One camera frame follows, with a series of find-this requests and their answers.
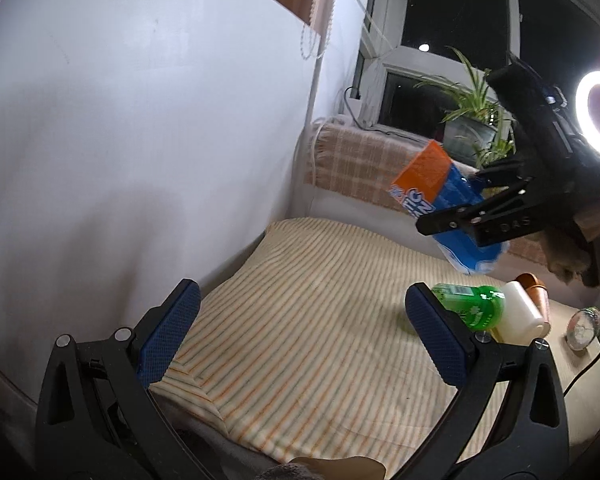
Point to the potted spider plant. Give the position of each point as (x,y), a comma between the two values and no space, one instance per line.
(476,130)

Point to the gloved right hand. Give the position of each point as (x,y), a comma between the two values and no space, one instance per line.
(572,248)

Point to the checkered beige blanket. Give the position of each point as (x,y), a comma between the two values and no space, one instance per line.
(348,175)

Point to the white charger with cable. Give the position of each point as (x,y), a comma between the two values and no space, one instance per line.
(357,108)

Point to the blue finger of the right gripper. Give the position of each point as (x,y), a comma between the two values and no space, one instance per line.
(499,176)
(467,216)

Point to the front orange paper cup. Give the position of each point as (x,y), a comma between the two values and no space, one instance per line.
(539,296)

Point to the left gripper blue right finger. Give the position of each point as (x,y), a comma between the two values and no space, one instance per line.
(436,328)

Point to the white ring light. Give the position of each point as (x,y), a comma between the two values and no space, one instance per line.
(585,121)

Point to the blue orange Arctic Ocean cup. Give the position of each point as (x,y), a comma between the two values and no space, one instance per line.
(431,182)

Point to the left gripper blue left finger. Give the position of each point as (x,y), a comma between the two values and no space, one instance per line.
(162,330)

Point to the orange paper cup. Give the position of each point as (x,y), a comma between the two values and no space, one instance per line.
(539,296)
(529,281)

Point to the white plastic cup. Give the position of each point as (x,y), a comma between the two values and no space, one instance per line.
(521,321)

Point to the rear orange paper cup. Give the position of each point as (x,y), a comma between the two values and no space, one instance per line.
(529,281)

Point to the striped yellow cushion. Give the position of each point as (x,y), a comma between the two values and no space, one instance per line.
(306,351)

